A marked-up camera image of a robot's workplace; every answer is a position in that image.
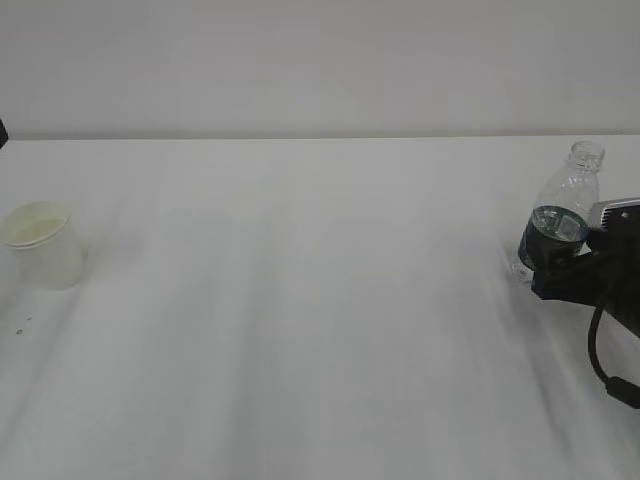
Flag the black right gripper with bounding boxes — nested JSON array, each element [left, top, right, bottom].
[[524, 219, 639, 320]]

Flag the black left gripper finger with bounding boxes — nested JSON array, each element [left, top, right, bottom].
[[0, 119, 8, 148]]

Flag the clear water bottle green label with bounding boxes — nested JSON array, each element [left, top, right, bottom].
[[512, 141, 605, 283]]

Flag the white paper cup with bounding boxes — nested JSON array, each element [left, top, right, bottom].
[[1, 201, 83, 290]]

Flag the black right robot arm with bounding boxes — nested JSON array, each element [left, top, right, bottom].
[[527, 217, 639, 335]]

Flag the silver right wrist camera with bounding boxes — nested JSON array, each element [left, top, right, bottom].
[[587, 197, 640, 235]]

